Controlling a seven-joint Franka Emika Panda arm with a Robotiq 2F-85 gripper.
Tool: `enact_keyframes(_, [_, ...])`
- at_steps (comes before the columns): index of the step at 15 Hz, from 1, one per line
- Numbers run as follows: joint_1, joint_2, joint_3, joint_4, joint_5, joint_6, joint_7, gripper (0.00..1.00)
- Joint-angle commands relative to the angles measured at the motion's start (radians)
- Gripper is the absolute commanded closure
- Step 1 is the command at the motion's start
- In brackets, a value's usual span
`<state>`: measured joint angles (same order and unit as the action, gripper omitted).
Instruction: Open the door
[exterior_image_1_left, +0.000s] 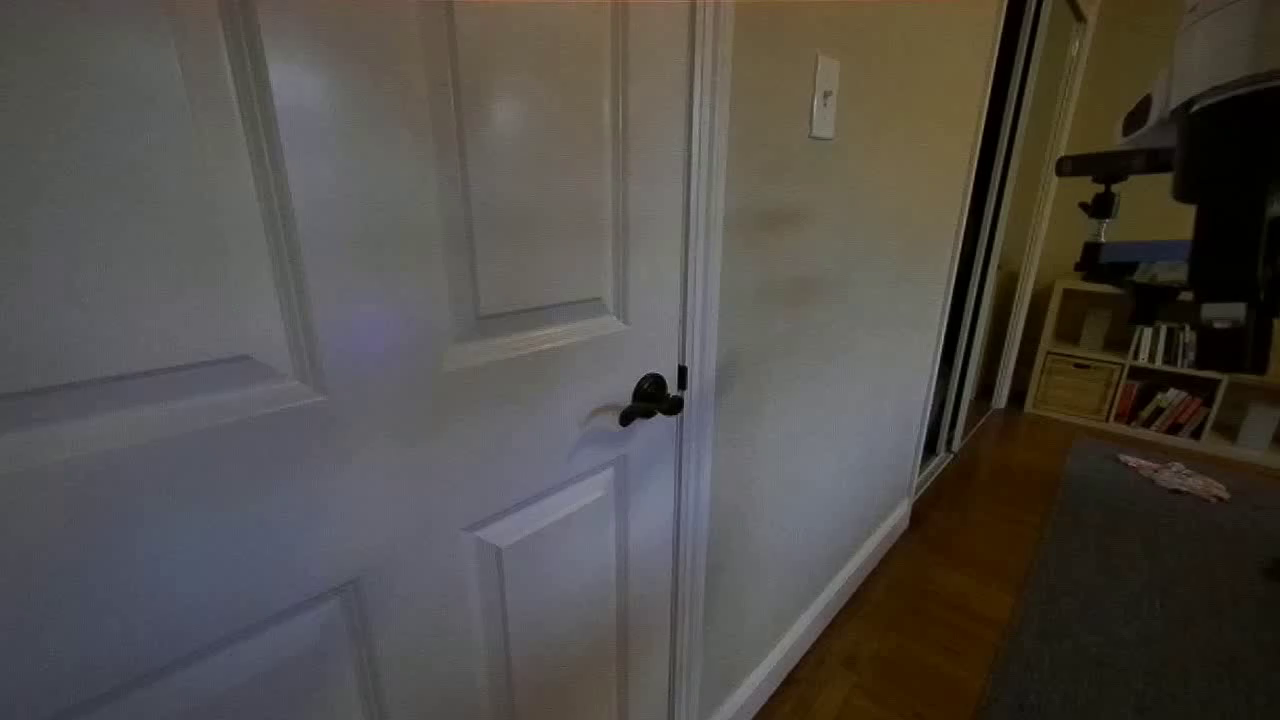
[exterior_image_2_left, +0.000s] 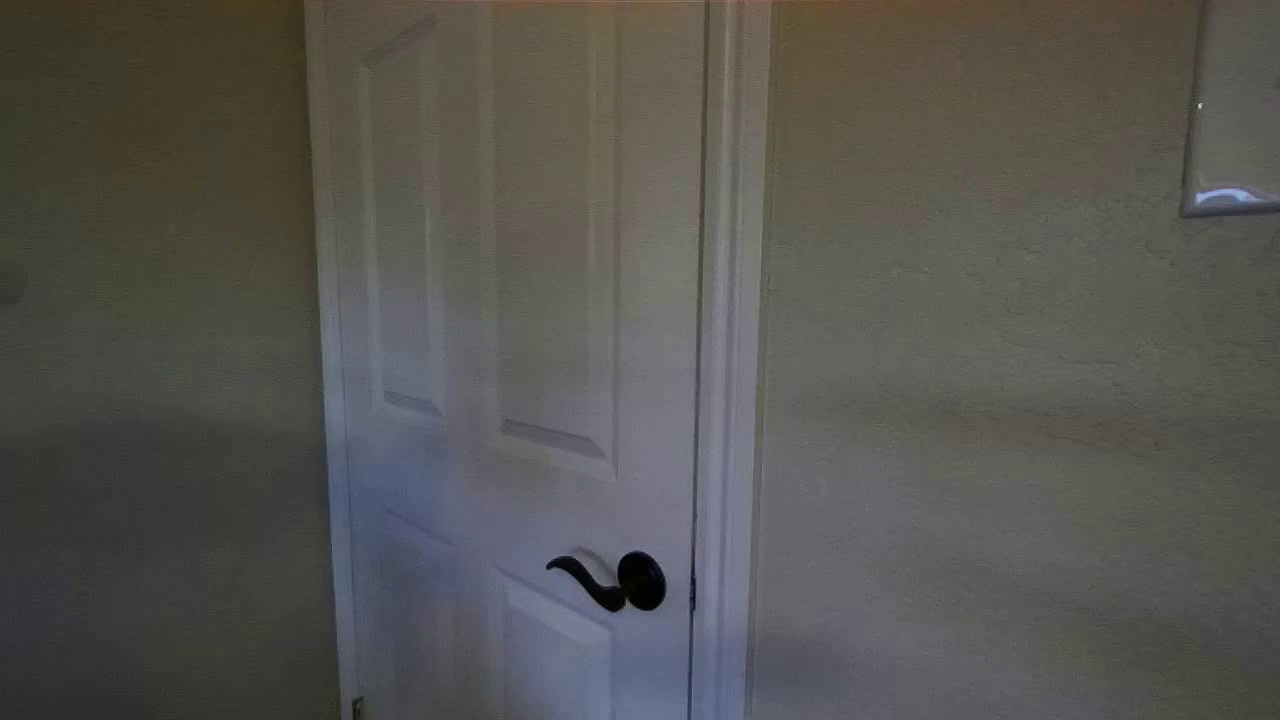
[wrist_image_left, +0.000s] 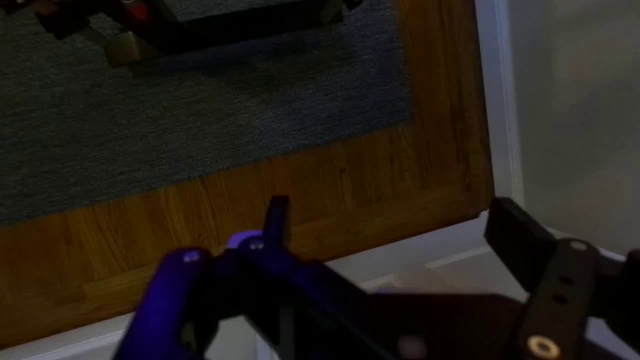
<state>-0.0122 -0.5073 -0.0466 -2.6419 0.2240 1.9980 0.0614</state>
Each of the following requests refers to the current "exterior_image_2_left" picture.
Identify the white panel door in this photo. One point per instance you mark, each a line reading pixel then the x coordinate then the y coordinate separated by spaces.
pixel 511 259

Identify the black lever door handle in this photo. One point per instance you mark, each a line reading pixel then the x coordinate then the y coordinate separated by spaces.
pixel 639 580

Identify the white door frame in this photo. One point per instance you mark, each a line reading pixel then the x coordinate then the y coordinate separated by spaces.
pixel 738 86

